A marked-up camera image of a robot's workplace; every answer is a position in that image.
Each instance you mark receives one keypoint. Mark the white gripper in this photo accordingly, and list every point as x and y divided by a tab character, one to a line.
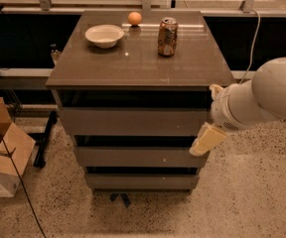
220	110

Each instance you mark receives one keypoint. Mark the grey top drawer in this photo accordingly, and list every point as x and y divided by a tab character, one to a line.
132	122

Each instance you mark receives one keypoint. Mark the grey drawer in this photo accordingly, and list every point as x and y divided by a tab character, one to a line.
132	122
138	157
116	182

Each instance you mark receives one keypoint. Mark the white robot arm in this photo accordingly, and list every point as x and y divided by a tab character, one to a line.
265	94

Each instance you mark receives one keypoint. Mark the grey drawer cabinet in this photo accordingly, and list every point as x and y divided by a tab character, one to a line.
132	75

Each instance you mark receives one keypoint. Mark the grey middle drawer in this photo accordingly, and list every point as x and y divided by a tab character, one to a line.
138	157

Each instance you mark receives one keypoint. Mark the grey bottom drawer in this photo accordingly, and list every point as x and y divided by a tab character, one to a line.
116	182

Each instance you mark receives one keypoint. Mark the open cardboard box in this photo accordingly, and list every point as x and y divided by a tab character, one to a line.
16	147

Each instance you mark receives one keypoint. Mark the crushed soda can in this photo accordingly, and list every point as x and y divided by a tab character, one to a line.
167	38

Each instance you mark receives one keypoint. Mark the orange ball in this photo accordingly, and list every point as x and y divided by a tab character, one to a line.
134	18

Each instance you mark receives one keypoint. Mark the white bowl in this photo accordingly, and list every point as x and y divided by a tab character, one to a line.
104	36

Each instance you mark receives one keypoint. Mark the black table leg left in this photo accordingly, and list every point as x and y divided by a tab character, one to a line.
39	161

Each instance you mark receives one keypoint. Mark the metal window frame rail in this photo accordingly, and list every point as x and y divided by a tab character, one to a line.
143	4

